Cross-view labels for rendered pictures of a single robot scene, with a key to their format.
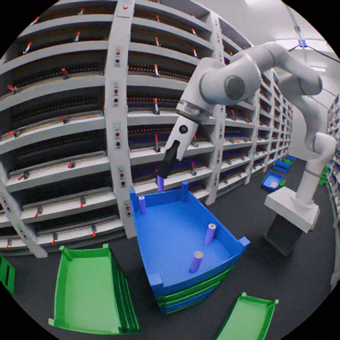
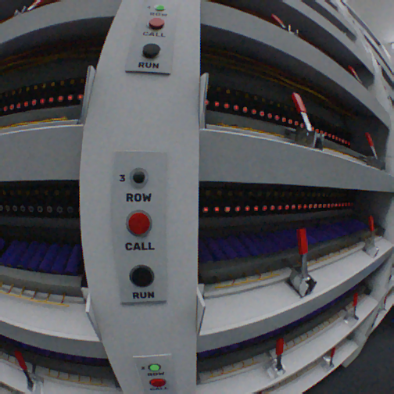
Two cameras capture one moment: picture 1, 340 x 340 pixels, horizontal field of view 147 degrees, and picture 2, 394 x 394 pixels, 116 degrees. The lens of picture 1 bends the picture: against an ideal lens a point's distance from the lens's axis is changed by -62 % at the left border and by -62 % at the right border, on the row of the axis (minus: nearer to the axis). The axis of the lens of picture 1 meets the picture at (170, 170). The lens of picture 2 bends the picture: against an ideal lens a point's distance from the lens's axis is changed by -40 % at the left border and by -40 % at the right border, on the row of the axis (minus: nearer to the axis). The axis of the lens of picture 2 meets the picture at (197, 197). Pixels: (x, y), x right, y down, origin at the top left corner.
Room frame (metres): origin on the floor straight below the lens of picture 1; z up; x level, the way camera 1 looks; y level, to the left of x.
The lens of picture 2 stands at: (1.16, -1.04, 0.66)
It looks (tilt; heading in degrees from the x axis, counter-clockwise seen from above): 1 degrees down; 14
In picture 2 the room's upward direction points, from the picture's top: 1 degrees clockwise
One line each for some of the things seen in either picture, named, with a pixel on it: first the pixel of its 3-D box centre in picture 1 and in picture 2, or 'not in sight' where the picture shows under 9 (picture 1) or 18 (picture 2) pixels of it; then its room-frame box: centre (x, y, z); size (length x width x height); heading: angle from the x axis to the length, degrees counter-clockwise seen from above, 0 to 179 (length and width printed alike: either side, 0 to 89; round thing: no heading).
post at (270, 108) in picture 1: (267, 117); (373, 133); (1.74, -1.51, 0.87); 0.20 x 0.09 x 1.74; 32
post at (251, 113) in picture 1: (250, 110); (149, 51); (1.37, -0.91, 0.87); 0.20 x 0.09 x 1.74; 32
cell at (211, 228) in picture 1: (210, 234); not in sight; (0.21, -0.10, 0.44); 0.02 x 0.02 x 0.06
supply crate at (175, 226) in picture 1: (175, 225); not in sight; (0.24, -0.02, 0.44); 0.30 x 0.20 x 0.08; 20
